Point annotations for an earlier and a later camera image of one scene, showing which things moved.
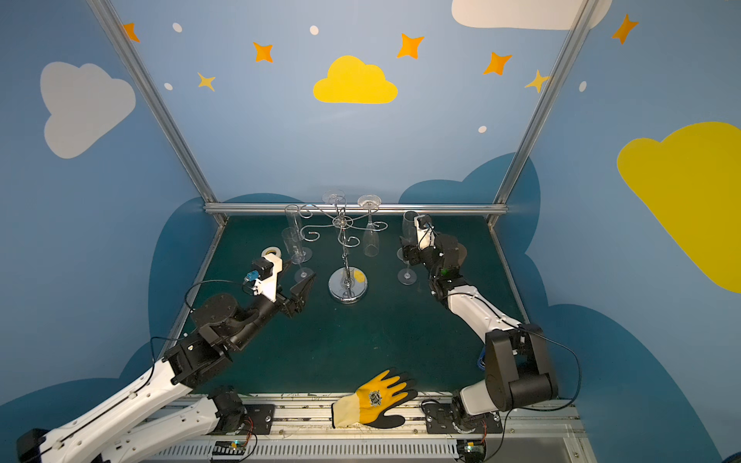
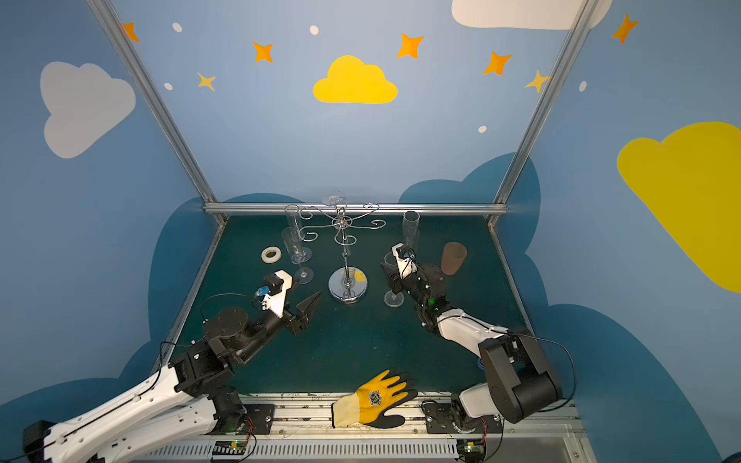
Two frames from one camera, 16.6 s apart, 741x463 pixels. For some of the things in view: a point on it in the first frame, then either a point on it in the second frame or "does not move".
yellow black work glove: (371, 404) does not move
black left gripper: (288, 298) → (295, 318)
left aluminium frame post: (163, 114) does not move
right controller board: (472, 450) does not move
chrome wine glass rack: (346, 285) does not move
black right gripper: (422, 252) → (409, 284)
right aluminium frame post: (571, 39) does not move
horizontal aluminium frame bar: (353, 207) does not move
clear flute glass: (370, 236) → (393, 298)
